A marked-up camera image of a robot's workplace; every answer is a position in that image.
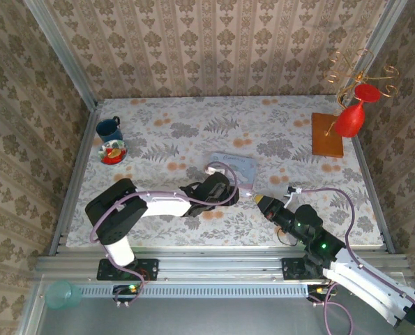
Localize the aluminium side rail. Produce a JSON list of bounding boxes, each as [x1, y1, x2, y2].
[[49, 104, 103, 255], [352, 134, 397, 254]]

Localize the thin black wire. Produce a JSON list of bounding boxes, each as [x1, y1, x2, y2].
[[276, 226, 299, 247]]

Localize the aluminium corner post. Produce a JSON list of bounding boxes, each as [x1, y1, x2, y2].
[[352, 0, 409, 87], [24, 0, 100, 110]]

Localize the light blue cartoon tin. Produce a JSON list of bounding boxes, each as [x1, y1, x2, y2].
[[206, 151, 259, 192]]

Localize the slotted grey cable duct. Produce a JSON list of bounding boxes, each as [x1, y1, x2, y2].
[[77, 283, 310, 299]]

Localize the gold wire rack wooden base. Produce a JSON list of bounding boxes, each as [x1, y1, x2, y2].
[[310, 47, 400, 158]]

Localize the small circuit board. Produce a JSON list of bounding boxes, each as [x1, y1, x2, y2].
[[112, 284, 142, 297], [307, 285, 333, 302]]

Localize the floral table cover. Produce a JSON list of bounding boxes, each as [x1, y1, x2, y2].
[[67, 94, 384, 247]]

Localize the grey metal base sheet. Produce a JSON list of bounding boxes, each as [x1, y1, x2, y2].
[[17, 275, 415, 335]]

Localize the translucent green plastic cup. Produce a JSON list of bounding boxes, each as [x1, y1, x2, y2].
[[45, 279, 83, 311]]

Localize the dark blue enamel mug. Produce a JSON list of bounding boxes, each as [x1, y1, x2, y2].
[[95, 115, 123, 143]]

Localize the aluminium front rail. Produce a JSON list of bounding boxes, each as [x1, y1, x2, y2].
[[36, 246, 414, 283]]

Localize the purple cable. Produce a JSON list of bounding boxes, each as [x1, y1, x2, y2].
[[323, 281, 354, 335], [285, 186, 415, 320], [114, 267, 146, 308], [89, 162, 240, 245]]

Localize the red plastic goblet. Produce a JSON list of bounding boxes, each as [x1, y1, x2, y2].
[[333, 82, 382, 137]]

